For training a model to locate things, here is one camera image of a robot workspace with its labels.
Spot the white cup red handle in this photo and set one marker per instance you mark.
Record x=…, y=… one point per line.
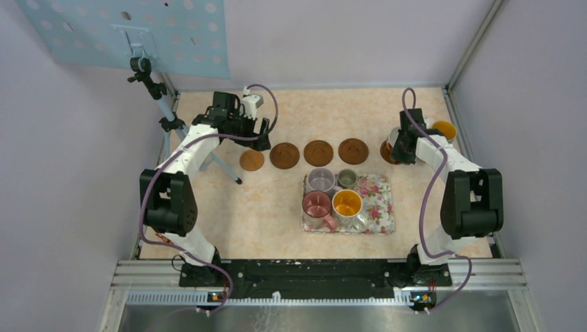
x=392, y=137

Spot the small grey-green cup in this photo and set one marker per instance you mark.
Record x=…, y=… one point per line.
x=347, y=179

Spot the lilac mug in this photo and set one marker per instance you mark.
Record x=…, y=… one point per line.
x=323, y=180

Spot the floral tray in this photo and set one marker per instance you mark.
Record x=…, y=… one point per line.
x=377, y=214

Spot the brown coaster five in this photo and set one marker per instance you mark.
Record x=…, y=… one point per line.
x=386, y=153

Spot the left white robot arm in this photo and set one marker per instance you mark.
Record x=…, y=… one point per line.
x=168, y=203

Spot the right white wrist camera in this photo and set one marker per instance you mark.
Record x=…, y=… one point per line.
x=429, y=122

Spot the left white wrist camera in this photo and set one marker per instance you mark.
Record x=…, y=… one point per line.
x=251, y=103

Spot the brown coaster two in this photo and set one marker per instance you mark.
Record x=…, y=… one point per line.
x=318, y=153

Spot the blue perforated board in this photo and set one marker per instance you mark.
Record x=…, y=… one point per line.
x=178, y=36

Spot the light brown small coaster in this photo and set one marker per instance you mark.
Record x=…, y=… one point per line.
x=252, y=160

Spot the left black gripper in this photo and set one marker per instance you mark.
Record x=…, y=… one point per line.
x=263, y=128

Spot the aluminium frame rail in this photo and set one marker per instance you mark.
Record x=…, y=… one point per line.
x=486, y=295

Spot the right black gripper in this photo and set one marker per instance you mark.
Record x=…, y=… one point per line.
x=403, y=160

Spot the brown coaster three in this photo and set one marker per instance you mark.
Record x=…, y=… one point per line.
x=353, y=151

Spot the pink mug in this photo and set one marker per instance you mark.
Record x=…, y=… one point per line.
x=317, y=211

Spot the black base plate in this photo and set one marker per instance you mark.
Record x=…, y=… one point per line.
x=315, y=278

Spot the brown coaster one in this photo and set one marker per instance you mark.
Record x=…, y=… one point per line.
x=284, y=155

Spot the blue mug yellow inside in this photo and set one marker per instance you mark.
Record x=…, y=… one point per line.
x=446, y=129

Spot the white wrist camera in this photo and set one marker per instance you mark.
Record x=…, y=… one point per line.
x=429, y=122
x=251, y=103

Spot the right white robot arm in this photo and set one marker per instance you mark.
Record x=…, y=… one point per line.
x=472, y=203

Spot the glass mug orange inside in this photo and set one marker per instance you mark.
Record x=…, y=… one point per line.
x=348, y=211

